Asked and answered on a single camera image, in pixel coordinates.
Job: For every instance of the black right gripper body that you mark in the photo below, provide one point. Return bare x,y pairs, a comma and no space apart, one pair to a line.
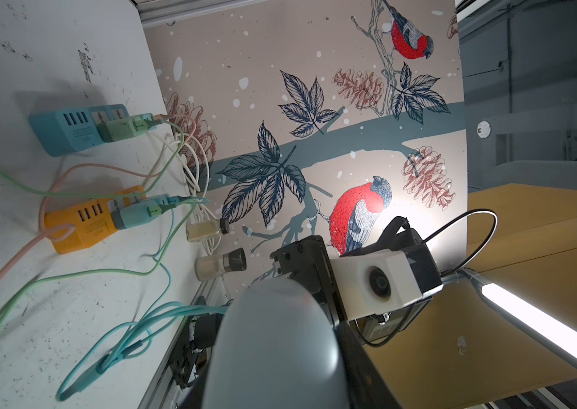
307,262

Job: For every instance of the light blue wireless mouse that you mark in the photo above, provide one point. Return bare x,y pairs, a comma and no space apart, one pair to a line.
276,349

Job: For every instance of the teal USB charger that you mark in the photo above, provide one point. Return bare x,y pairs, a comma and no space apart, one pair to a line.
140,213

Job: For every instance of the clear shaker bottle black cap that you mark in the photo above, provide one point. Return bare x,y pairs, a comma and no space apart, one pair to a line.
207,230

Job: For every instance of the orange power strip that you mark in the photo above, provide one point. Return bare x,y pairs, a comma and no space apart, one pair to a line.
92,220

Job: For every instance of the light green USB charger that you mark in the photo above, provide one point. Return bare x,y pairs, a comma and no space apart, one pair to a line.
127,128

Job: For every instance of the blue power strip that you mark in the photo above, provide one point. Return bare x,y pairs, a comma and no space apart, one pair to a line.
74,130

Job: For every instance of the LED light bar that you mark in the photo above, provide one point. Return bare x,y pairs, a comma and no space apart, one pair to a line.
535,323

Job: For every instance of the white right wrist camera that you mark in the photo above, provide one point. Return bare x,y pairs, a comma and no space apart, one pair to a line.
383,282

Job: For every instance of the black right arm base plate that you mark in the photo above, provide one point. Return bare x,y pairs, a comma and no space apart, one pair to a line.
196,347

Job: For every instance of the aluminium front rail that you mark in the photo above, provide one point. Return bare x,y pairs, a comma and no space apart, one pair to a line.
169,384

